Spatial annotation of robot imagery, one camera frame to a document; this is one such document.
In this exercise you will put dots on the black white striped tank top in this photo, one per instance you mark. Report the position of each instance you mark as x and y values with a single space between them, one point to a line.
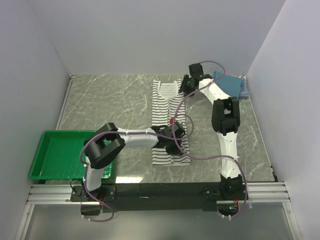
165 103

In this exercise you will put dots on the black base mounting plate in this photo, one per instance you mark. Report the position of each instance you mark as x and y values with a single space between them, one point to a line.
167 196

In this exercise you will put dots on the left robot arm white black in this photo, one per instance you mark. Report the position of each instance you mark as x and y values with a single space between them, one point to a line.
101 148

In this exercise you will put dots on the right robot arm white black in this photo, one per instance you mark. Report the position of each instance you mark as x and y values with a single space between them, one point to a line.
225 121

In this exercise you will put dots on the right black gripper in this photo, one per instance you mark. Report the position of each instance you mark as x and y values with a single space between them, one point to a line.
183 86

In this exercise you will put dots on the aluminium rail frame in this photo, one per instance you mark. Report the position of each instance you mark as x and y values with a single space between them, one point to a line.
60 194

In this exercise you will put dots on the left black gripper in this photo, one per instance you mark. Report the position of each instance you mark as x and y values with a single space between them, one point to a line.
175 151

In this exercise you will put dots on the plain blue tank top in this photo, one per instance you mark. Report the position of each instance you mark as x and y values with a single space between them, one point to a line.
231 85

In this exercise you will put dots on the green plastic basket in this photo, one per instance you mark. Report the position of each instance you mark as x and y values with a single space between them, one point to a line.
57 155

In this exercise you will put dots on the blue white striped tank top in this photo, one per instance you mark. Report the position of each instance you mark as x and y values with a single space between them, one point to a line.
244 93

